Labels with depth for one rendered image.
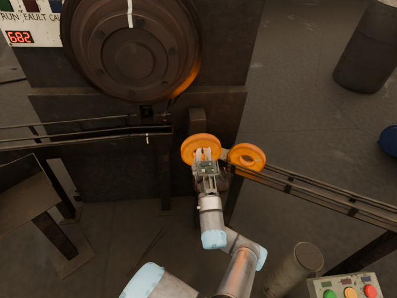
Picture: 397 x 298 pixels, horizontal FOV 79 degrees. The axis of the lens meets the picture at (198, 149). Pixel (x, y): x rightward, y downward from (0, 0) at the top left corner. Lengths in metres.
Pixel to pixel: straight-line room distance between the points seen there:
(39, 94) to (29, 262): 0.98
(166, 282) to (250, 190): 1.42
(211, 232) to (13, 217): 0.78
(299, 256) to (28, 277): 1.41
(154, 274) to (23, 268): 1.32
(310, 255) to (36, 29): 1.35
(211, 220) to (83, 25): 0.70
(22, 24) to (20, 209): 0.69
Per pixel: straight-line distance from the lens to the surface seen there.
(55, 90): 1.23
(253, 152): 1.04
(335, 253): 1.87
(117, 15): 0.79
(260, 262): 0.86
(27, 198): 1.22
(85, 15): 0.88
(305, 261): 1.15
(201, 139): 0.86
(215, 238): 0.76
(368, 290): 1.12
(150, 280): 0.53
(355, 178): 2.35
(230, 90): 1.18
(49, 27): 1.10
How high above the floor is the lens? 1.50
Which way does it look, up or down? 47 degrees down
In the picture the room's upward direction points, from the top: 6 degrees clockwise
